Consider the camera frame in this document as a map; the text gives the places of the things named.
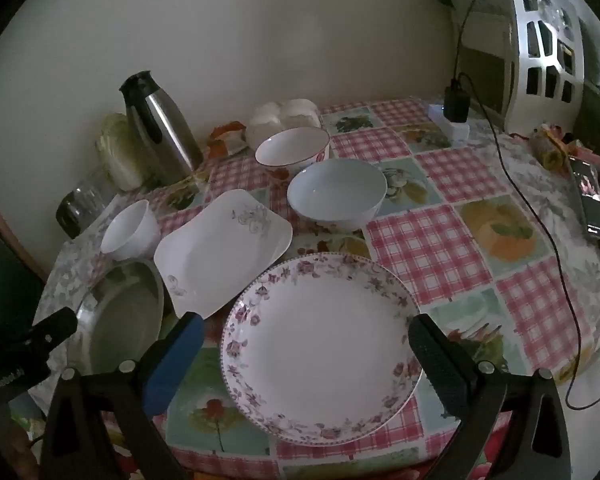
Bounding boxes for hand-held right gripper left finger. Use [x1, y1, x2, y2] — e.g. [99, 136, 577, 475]
[39, 311, 206, 480]

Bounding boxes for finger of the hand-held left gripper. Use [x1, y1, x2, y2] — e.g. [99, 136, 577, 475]
[27, 307, 78, 357]

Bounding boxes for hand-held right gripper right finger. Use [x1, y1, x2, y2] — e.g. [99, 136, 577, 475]
[408, 313, 572, 480]

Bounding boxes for metal basin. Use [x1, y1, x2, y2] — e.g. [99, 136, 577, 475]
[67, 259, 167, 376]

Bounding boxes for rectangular white plate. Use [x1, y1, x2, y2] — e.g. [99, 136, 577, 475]
[153, 189, 294, 321]

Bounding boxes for round floral rim plate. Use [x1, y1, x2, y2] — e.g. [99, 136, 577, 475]
[220, 252, 425, 445]

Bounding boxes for small white cup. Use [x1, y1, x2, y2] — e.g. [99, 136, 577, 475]
[100, 200, 162, 261]

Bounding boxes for large plain white bowl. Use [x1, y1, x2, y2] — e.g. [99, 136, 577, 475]
[286, 158, 388, 233]

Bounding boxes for red rimmed floral bowl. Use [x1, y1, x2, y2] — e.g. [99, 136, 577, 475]
[254, 127, 331, 181]

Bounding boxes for dark glass jar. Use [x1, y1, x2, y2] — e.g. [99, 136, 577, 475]
[56, 187, 106, 239]

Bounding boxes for checked picture tablecloth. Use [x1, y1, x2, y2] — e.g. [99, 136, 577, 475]
[32, 97, 600, 480]

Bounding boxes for napa cabbage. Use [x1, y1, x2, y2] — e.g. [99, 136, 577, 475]
[96, 112, 148, 192]

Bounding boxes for black smartphone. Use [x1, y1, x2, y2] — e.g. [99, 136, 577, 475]
[570, 156, 600, 243]

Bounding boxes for stainless steel thermos jug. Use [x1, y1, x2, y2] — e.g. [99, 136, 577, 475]
[119, 72, 205, 187]

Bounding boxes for white power strip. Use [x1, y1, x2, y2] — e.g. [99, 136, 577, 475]
[426, 103, 470, 143]

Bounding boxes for colourful snack packets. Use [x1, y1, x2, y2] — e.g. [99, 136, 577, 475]
[530, 122, 577, 174]

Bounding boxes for orange snack packet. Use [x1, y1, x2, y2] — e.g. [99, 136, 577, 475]
[207, 121, 248, 157]

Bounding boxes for pack of white paper rolls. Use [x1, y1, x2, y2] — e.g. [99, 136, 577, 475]
[245, 99, 322, 143]

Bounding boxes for white plastic lattice basket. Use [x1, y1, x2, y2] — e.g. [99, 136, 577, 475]
[457, 0, 588, 133]

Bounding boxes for black phone charging cable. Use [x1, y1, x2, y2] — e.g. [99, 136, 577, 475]
[465, 74, 600, 410]

